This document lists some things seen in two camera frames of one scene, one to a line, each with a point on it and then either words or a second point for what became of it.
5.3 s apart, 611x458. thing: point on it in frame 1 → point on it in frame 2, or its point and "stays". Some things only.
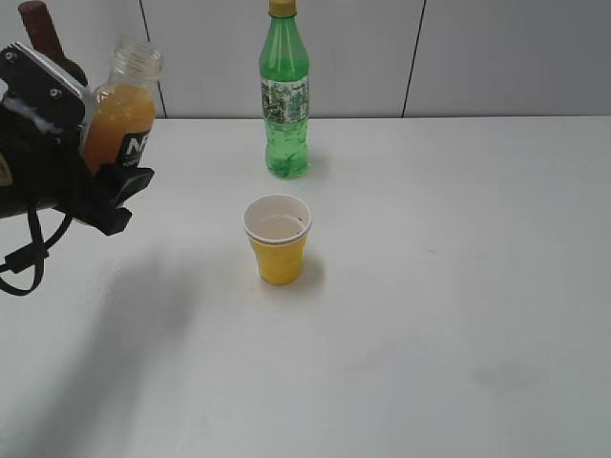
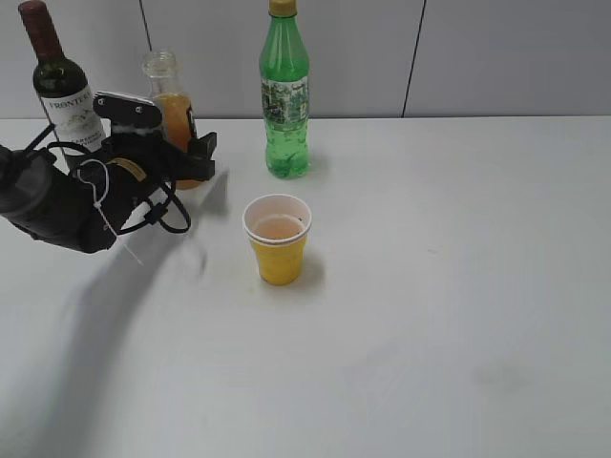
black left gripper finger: [31, 81] → [126, 111]
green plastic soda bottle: [284, 90] stays
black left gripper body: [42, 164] → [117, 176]
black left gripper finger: [116, 184] → [192, 159]
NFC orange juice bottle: [124, 108] → [173, 90]
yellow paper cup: [277, 225] stays
